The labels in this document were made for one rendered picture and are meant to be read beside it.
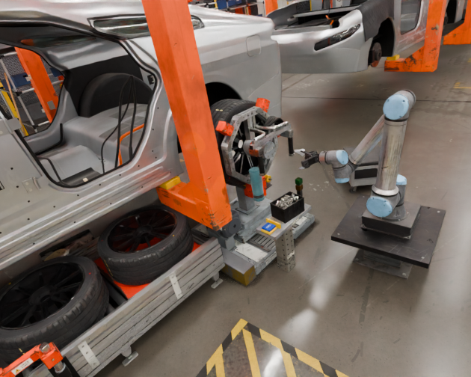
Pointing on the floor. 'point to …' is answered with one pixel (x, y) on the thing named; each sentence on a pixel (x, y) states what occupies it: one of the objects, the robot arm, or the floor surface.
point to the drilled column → (285, 250)
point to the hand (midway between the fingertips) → (295, 159)
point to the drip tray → (66, 245)
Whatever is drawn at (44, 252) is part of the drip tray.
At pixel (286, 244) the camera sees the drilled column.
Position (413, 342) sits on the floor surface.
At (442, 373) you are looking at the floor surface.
